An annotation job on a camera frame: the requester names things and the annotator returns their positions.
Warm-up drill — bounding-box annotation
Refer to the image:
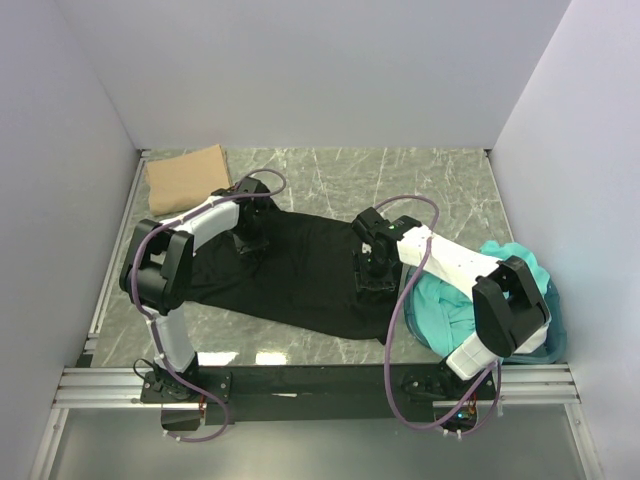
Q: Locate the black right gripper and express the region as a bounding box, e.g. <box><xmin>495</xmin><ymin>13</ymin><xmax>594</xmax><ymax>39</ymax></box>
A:
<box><xmin>352</xmin><ymin>249</ymin><xmax>396</xmax><ymax>303</ymax></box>

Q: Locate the black t-shirt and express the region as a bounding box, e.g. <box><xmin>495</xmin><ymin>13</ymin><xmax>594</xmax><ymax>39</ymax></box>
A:
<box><xmin>186</xmin><ymin>205</ymin><xmax>399</xmax><ymax>343</ymax></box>

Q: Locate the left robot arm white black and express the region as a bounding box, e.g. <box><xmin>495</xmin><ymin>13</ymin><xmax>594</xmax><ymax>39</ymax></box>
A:
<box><xmin>119</xmin><ymin>194</ymin><xmax>275</xmax><ymax>402</ymax></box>

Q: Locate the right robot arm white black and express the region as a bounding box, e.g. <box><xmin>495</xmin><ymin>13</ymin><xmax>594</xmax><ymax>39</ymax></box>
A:
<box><xmin>353</xmin><ymin>219</ymin><xmax>551</xmax><ymax>399</ymax></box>

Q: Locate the teal t-shirt in basket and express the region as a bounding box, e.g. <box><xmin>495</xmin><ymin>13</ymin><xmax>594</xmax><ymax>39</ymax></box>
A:
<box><xmin>405</xmin><ymin>240</ymin><xmax>551</xmax><ymax>357</ymax></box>

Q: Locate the folded tan t-shirt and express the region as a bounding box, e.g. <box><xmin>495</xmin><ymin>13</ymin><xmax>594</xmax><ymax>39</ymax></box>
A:
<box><xmin>146</xmin><ymin>145</ymin><xmax>231</xmax><ymax>216</ymax></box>

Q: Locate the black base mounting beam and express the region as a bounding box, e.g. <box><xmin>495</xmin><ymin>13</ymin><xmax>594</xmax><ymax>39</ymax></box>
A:
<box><xmin>140</xmin><ymin>363</ymin><xmax>496</xmax><ymax>430</ymax></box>

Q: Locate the white t-shirt in basket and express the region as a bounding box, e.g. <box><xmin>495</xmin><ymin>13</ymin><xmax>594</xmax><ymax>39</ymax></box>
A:
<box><xmin>515</xmin><ymin>325</ymin><xmax>548</xmax><ymax>355</ymax></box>

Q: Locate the blue plastic laundry basket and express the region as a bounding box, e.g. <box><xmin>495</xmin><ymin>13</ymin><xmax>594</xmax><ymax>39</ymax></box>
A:
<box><xmin>404</xmin><ymin>279</ymin><xmax>567</xmax><ymax>365</ymax></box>

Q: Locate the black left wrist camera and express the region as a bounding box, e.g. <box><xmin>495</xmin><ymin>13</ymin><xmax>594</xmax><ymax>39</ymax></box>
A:
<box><xmin>211</xmin><ymin>177</ymin><xmax>271</xmax><ymax>197</ymax></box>

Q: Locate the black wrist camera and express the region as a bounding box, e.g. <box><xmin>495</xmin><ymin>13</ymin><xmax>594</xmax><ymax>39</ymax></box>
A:
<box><xmin>211</xmin><ymin>177</ymin><xmax>271</xmax><ymax>197</ymax></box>
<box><xmin>351</xmin><ymin>207</ymin><xmax>422</xmax><ymax>246</ymax></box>

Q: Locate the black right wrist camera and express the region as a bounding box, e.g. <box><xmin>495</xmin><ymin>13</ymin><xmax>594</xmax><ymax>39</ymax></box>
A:
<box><xmin>351</xmin><ymin>207</ymin><xmax>422</xmax><ymax>246</ymax></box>

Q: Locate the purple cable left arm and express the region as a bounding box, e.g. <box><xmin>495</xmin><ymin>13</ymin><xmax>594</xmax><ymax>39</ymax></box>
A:
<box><xmin>130</xmin><ymin>169</ymin><xmax>287</xmax><ymax>444</ymax></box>

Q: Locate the aluminium rail frame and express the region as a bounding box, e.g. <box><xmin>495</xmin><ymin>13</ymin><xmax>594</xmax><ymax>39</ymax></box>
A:
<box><xmin>52</xmin><ymin>364</ymin><xmax>581</xmax><ymax>409</ymax></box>

